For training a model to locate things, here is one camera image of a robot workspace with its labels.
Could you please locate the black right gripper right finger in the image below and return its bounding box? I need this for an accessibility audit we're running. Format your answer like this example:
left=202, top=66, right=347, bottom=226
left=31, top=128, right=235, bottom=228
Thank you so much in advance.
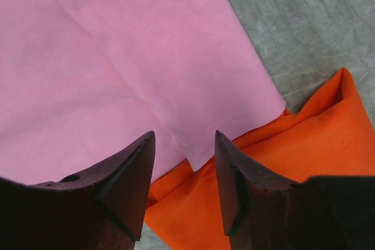
left=214, top=132, right=374, bottom=249

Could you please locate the pink t shirt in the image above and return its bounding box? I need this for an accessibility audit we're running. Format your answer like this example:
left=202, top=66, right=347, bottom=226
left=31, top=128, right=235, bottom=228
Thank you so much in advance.
left=1, top=0, right=285, bottom=184

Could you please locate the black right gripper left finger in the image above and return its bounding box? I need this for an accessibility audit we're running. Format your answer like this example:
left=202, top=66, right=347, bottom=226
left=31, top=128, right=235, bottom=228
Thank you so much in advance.
left=1, top=131, right=155, bottom=249

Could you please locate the folded orange t shirt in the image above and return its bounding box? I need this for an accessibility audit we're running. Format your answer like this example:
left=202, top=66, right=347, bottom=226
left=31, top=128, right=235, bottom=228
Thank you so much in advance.
left=145, top=69, right=374, bottom=249

